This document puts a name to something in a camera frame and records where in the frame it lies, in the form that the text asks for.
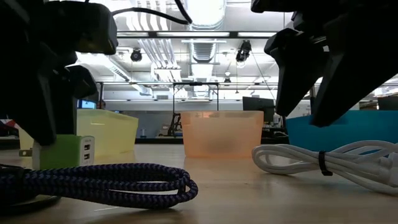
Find dark monitor with grey edge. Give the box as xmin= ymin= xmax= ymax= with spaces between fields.
xmin=377 ymin=96 xmax=398 ymax=111

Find black ceiling spotlight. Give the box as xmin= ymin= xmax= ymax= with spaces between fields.
xmin=130 ymin=47 xmax=143 ymax=63

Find white cable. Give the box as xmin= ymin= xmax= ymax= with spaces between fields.
xmin=251 ymin=139 xmax=398 ymax=196

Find black tie on white cable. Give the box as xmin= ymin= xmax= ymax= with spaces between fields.
xmin=318 ymin=151 xmax=333 ymax=177

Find blue plastic bin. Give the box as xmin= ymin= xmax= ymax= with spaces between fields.
xmin=285 ymin=109 xmax=398 ymax=153

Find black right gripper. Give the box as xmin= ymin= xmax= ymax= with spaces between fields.
xmin=264 ymin=0 xmax=398 ymax=128

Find translucent orange plastic bin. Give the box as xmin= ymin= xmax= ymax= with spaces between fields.
xmin=180 ymin=110 xmax=265 ymax=159

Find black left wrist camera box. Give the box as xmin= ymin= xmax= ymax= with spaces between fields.
xmin=67 ymin=1 xmax=119 ymax=55

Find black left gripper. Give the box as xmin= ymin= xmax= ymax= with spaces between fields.
xmin=0 ymin=0 xmax=99 ymax=146

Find black hanging ceiling camera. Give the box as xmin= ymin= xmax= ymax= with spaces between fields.
xmin=235 ymin=40 xmax=253 ymax=63

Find black metal frame stand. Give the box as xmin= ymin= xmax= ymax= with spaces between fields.
xmin=172 ymin=82 xmax=220 ymax=138

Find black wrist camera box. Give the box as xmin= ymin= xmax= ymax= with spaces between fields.
xmin=251 ymin=0 xmax=296 ymax=14
xmin=67 ymin=1 xmax=119 ymax=55

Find dark blue braided cable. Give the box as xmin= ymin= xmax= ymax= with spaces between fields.
xmin=0 ymin=162 xmax=199 ymax=210

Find black overhead beam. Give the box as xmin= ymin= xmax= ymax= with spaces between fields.
xmin=116 ymin=30 xmax=278 ymax=39

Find black coiled cable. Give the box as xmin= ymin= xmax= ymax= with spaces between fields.
xmin=0 ymin=164 xmax=62 ymax=215

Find dark computer monitor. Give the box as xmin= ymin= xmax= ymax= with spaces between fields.
xmin=242 ymin=96 xmax=276 ymax=124

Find lit blue computer screen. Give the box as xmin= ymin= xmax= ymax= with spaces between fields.
xmin=76 ymin=99 xmax=98 ymax=110

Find green white USB wall charger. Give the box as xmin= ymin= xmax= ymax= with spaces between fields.
xmin=19 ymin=134 xmax=96 ymax=170

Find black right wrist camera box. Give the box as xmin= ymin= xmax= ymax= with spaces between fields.
xmin=251 ymin=0 xmax=296 ymax=14

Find translucent yellow plastic bin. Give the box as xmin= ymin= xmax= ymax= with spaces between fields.
xmin=18 ymin=108 xmax=139 ymax=158

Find black camera cable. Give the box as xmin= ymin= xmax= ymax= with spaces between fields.
xmin=111 ymin=0 xmax=193 ymax=26

